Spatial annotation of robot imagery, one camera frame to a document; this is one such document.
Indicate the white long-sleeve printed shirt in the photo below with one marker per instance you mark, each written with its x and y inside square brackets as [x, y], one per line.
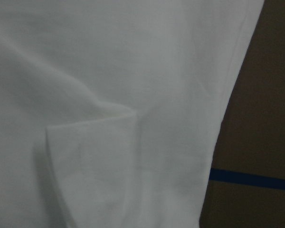
[110, 110]

